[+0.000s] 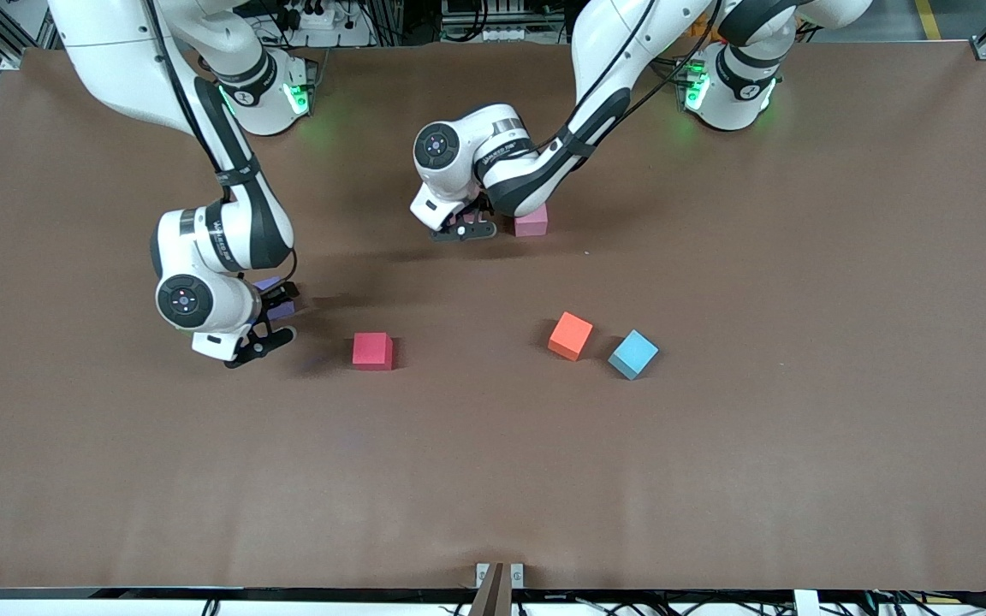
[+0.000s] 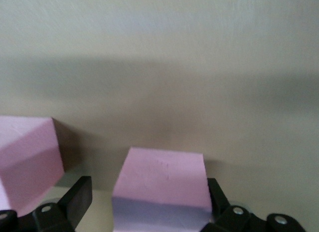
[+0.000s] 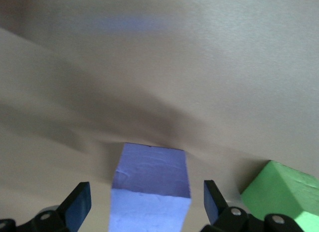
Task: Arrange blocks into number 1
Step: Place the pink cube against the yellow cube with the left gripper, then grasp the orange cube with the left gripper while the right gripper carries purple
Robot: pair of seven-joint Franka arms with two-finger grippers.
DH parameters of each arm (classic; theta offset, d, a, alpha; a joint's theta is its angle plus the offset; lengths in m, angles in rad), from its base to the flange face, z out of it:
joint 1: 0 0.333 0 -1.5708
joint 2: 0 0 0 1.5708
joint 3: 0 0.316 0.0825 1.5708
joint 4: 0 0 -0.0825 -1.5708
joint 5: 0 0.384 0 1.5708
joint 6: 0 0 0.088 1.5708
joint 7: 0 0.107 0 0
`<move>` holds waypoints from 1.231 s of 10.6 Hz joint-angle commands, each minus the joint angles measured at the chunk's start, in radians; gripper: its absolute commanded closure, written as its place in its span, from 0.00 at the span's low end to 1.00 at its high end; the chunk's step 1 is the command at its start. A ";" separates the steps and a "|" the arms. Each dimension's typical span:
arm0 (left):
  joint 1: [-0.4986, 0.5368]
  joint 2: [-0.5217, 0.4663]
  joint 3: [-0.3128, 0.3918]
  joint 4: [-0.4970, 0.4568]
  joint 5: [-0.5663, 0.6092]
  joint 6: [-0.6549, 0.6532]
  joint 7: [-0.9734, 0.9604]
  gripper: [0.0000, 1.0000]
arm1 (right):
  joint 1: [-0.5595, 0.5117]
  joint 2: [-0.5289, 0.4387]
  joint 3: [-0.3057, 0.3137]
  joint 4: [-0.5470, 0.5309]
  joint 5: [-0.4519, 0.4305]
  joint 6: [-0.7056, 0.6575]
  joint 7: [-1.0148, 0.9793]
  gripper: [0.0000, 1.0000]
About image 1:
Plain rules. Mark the metal table edge bracket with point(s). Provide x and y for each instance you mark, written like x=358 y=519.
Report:
x=517 y=575

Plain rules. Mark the brown paper table cover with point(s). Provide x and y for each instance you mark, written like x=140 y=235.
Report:
x=493 y=470

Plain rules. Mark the red foam cube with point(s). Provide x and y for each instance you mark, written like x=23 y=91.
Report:
x=372 y=352

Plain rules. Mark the orange foam cube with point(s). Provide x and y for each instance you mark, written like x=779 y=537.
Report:
x=570 y=336

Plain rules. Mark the white block under table edge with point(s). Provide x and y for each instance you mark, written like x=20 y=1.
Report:
x=805 y=603

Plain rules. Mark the orange lumpy pile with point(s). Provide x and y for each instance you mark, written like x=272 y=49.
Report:
x=713 y=32

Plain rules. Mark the blue foam cube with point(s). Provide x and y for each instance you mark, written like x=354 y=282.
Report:
x=632 y=354

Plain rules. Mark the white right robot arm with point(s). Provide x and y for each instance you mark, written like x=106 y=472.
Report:
x=116 y=51

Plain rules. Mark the white power strip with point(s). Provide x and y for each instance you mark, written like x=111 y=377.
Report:
x=317 y=17
x=506 y=34

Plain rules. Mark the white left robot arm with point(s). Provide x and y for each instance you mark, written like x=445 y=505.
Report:
x=613 y=51

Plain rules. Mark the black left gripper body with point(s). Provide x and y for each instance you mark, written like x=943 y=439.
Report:
x=477 y=209

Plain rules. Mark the purple foam cube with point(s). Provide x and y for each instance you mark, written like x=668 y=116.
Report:
x=264 y=282

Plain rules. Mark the brown wedge post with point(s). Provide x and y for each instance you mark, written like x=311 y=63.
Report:
x=493 y=599

